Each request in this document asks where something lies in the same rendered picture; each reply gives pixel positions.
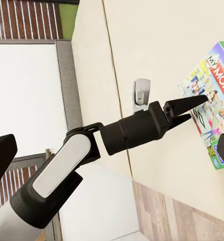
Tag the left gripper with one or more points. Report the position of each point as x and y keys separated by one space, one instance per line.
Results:
x=153 y=123

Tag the door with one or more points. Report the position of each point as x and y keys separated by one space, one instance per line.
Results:
x=37 y=22

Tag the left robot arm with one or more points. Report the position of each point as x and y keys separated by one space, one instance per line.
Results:
x=25 y=215

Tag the board game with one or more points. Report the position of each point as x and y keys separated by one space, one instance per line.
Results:
x=207 y=78

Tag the fixed window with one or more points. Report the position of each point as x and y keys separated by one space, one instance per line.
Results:
x=18 y=172

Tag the bed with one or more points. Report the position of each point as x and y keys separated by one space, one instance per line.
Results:
x=116 y=42

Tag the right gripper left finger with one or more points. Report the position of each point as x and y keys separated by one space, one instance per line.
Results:
x=8 y=150

